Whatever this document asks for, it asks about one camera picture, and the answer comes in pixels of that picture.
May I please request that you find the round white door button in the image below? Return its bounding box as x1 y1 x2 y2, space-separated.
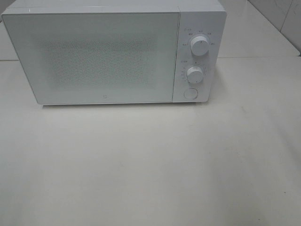
184 88 198 100

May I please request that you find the white microwave knob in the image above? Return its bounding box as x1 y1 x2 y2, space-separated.
190 34 210 57
187 66 204 84

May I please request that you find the white microwave oven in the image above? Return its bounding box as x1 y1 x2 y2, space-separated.
1 0 227 104

